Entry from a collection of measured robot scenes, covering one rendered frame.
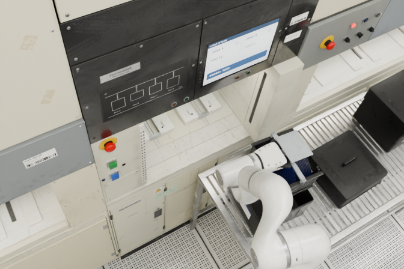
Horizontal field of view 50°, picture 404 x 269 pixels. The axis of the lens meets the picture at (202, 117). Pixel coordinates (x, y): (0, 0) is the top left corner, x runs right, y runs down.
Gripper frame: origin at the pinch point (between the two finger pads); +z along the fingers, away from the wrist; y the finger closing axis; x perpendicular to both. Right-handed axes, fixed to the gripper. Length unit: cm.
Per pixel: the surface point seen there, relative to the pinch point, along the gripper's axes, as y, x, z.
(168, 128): -47, -35, -31
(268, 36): -28.1, 35.5, -2.8
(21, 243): -21, -40, -107
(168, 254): -15, -125, -43
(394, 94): -16, -24, 79
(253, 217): 8.5, -36.5, -14.4
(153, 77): -24, 38, -47
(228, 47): -27, 38, -20
